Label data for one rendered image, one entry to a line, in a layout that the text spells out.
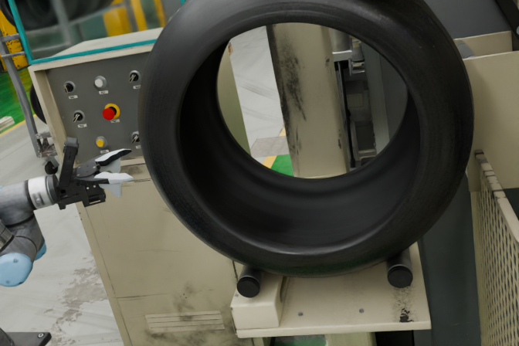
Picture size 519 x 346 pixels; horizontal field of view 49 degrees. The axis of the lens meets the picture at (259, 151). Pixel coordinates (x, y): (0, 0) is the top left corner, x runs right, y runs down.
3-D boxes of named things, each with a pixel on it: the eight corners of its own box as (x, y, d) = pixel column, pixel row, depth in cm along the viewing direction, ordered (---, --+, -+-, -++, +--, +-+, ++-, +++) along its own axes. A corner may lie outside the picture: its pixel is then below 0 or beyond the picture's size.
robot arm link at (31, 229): (11, 276, 133) (-6, 235, 129) (19, 252, 143) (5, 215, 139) (45, 266, 134) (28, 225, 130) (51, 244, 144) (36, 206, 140)
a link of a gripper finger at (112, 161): (129, 163, 148) (100, 181, 143) (123, 144, 146) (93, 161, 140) (136, 166, 146) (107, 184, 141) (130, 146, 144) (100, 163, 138)
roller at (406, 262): (381, 200, 133) (379, 183, 132) (401, 198, 132) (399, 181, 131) (388, 290, 102) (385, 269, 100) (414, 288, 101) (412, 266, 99)
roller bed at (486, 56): (455, 157, 142) (446, 40, 132) (518, 150, 139) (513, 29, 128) (469, 192, 124) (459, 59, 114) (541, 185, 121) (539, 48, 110)
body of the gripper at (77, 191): (108, 186, 143) (60, 198, 142) (98, 157, 139) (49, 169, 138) (108, 201, 136) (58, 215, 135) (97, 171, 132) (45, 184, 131)
